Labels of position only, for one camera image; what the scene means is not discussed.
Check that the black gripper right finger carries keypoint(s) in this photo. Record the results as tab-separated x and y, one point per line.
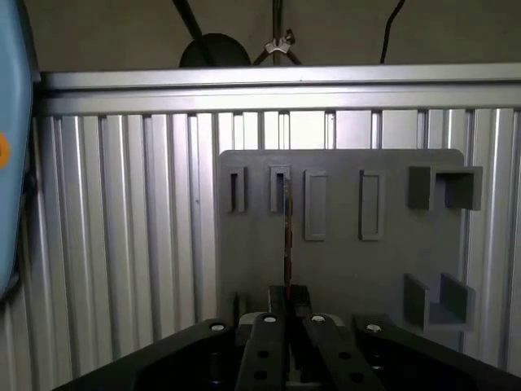
346	366

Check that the thin stand with silver clamp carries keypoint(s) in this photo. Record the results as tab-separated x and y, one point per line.
277	20

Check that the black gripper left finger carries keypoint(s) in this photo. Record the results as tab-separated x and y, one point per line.
264	358

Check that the black tripod with round base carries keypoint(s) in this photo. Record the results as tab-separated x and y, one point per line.
220	51

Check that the blue RAM stick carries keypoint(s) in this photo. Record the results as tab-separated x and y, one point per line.
287	244

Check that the pale blue teach pendant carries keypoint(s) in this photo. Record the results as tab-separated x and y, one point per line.
14	81

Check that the grey plastic parts rack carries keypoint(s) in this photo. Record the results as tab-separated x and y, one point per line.
346	264

